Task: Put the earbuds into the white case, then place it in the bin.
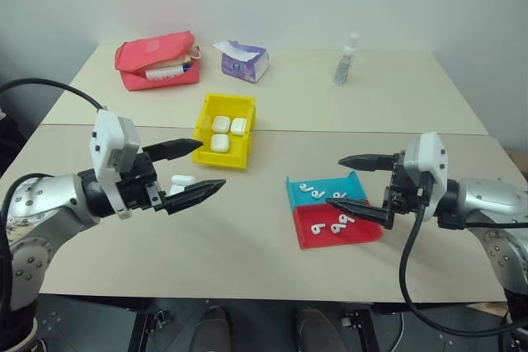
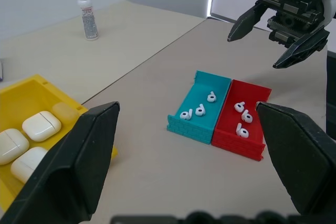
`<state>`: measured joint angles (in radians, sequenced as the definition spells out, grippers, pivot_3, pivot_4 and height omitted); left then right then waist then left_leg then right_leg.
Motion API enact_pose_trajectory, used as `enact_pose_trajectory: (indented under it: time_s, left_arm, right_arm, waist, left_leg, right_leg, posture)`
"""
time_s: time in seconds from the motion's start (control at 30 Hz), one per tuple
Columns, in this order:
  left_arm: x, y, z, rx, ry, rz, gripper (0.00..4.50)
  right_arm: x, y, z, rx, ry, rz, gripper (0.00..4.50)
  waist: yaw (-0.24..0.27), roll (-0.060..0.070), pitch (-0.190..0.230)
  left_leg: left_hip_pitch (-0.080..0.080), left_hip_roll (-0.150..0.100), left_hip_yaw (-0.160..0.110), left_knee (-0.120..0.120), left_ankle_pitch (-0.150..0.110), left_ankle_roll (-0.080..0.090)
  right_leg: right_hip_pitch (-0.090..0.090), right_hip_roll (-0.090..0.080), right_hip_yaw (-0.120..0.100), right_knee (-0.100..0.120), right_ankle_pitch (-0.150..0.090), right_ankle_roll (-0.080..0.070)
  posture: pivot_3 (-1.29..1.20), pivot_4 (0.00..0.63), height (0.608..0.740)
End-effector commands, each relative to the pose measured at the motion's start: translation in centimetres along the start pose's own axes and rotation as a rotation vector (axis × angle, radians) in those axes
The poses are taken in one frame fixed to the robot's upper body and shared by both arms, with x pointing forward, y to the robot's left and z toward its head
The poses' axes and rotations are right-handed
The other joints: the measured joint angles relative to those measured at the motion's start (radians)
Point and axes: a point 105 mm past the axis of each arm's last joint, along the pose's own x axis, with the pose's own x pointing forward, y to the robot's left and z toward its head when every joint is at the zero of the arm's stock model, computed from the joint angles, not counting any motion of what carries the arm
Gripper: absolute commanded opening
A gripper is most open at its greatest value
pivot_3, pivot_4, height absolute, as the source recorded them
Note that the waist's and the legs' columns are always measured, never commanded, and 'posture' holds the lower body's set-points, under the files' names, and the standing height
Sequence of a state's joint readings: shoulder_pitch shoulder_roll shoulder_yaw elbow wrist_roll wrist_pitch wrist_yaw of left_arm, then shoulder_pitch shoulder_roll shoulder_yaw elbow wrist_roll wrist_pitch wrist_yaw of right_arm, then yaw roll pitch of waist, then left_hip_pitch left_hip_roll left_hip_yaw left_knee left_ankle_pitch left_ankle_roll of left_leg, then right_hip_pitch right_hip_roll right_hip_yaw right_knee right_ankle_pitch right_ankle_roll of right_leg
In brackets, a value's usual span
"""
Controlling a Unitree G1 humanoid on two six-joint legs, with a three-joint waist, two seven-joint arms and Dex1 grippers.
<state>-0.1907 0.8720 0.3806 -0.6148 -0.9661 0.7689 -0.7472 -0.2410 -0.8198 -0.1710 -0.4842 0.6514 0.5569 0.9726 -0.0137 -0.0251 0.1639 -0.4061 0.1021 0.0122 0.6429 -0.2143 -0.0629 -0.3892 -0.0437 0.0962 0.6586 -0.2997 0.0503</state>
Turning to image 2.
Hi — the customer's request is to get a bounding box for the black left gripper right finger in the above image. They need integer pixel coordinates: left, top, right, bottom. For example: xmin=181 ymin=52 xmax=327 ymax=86
xmin=256 ymin=101 xmax=336 ymax=216

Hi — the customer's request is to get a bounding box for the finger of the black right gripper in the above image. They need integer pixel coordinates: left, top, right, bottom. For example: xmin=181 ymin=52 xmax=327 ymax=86
xmin=272 ymin=28 xmax=330 ymax=69
xmin=227 ymin=1 xmax=272 ymax=42

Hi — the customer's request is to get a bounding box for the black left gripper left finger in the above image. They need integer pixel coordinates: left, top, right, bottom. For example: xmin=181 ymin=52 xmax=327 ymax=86
xmin=0 ymin=101 xmax=121 ymax=224

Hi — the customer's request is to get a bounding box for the white earbud case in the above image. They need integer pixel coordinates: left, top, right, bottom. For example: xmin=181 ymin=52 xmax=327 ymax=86
xmin=10 ymin=146 xmax=49 ymax=184
xmin=0 ymin=128 xmax=30 ymax=166
xmin=22 ymin=110 xmax=62 ymax=142

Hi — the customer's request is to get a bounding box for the yellow plastic tray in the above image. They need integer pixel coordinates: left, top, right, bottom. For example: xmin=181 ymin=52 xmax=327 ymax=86
xmin=0 ymin=73 xmax=118 ymax=213

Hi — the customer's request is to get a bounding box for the red brick-pattern tray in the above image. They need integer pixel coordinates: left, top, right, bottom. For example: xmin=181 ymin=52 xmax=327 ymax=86
xmin=211 ymin=79 xmax=272 ymax=161

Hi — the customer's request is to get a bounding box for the teal brick-pattern tray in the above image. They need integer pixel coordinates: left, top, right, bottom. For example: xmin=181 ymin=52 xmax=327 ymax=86
xmin=166 ymin=70 xmax=232 ymax=145

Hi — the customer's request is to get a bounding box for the clear pump spray bottle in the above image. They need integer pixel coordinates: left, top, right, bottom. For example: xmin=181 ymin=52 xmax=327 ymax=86
xmin=76 ymin=0 xmax=100 ymax=41

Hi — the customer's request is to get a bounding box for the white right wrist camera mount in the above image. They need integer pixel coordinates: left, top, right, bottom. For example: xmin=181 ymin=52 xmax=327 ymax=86
xmin=294 ymin=0 xmax=336 ymax=29

